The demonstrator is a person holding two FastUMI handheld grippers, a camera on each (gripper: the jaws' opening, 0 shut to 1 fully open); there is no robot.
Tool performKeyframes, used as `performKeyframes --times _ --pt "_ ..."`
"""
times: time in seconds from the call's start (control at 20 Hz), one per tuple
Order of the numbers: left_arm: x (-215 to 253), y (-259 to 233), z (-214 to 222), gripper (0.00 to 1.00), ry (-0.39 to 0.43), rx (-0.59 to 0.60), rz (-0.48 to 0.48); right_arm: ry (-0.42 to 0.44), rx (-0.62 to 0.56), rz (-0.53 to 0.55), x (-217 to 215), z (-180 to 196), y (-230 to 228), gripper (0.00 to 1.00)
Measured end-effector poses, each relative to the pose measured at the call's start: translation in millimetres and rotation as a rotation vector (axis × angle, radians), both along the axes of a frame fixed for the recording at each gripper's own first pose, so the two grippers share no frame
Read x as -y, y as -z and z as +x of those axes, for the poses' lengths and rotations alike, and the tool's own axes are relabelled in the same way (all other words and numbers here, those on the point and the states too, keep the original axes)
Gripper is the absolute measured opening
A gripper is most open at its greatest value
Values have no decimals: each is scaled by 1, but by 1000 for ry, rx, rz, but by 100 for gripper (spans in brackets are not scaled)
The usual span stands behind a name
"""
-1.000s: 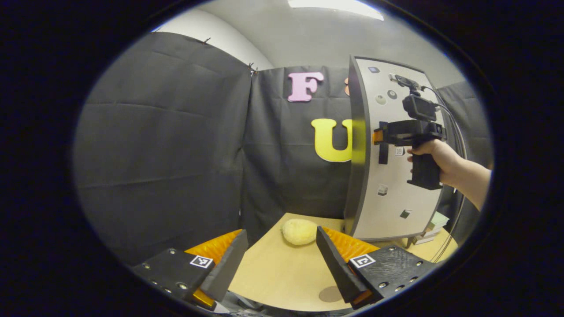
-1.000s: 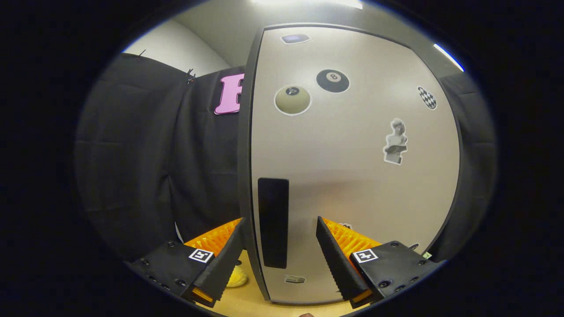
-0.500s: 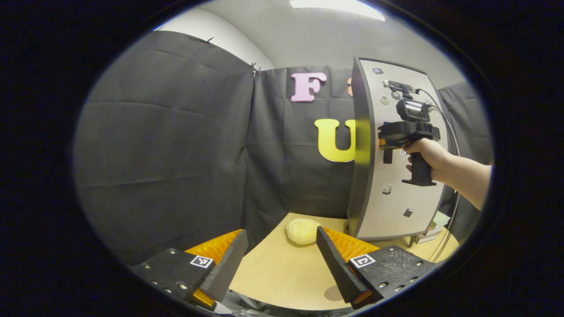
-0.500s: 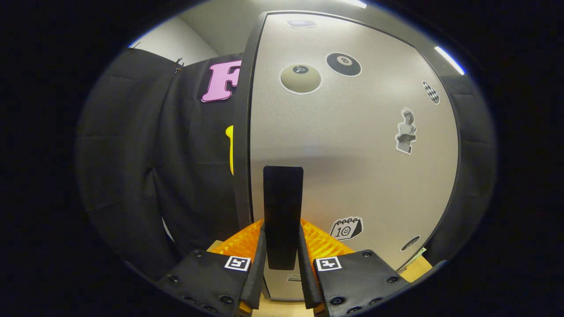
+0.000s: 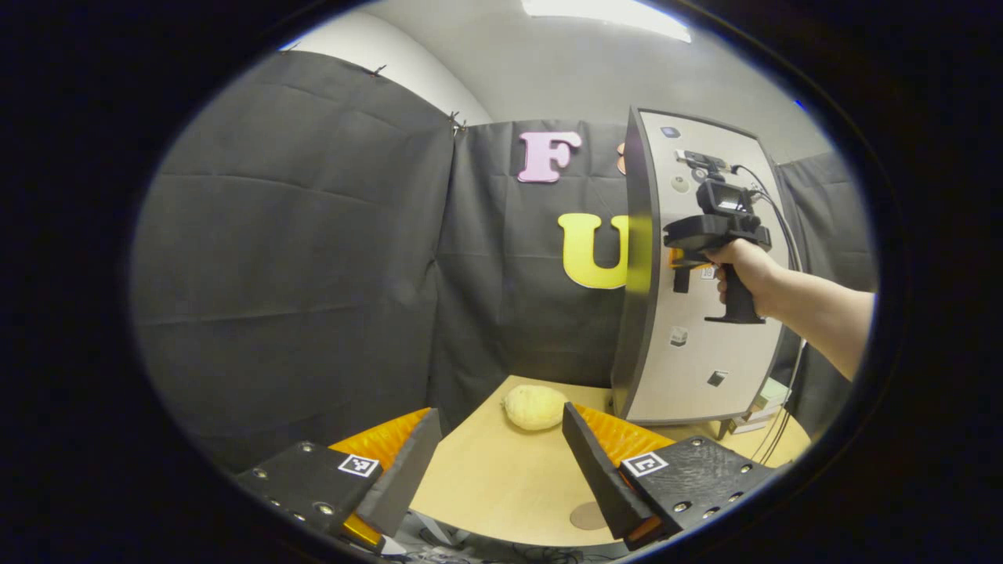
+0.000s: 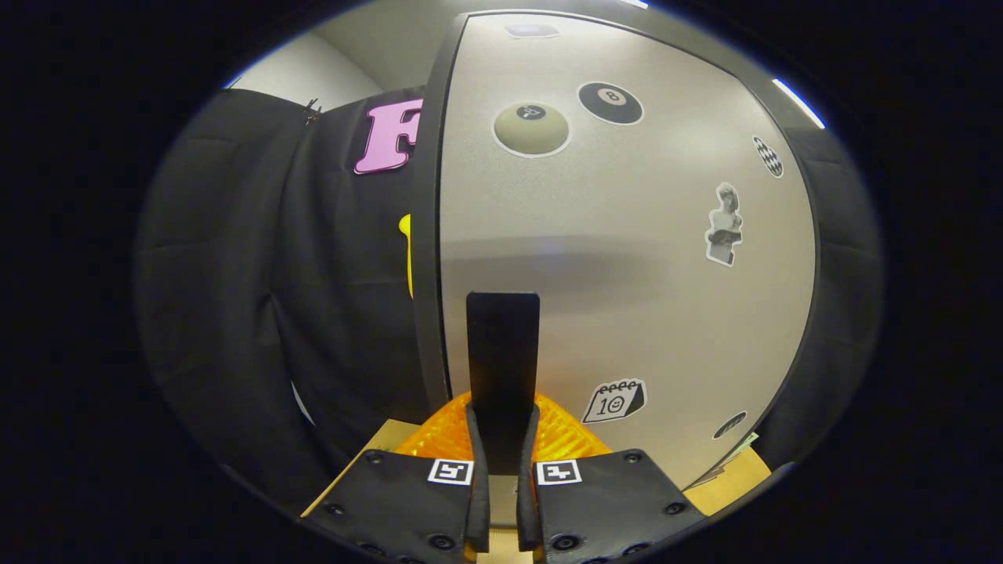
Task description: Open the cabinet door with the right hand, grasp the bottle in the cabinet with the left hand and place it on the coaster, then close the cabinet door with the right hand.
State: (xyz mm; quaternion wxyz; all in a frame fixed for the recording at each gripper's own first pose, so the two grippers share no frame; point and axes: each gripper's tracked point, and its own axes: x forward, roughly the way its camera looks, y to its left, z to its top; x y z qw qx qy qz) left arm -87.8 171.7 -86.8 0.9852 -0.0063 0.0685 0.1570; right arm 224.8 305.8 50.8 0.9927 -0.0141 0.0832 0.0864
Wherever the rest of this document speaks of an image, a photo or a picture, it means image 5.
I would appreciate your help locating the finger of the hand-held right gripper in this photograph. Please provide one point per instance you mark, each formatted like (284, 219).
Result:
(688, 260)

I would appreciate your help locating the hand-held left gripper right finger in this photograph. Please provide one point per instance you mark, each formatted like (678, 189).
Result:
(595, 478)

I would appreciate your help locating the green notebook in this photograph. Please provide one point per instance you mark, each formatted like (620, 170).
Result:
(774, 392)

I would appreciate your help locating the dark grey cabinet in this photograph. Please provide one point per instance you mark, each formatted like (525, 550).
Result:
(631, 313)

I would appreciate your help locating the pale yellow bread bun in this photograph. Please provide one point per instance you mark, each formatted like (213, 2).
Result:
(534, 407)

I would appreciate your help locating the large ceiling light panel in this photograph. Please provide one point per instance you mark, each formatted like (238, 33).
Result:
(611, 12)

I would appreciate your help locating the black backdrop cloth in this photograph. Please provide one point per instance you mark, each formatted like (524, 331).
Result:
(313, 235)

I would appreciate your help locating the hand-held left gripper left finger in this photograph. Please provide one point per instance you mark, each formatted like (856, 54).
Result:
(407, 478)

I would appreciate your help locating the light grey cabinet door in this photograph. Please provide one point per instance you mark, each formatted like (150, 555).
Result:
(689, 376)

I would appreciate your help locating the grey book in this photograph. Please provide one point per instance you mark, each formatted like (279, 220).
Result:
(748, 425)

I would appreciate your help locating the round brown coaster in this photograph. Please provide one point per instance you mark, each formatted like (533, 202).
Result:
(586, 515)

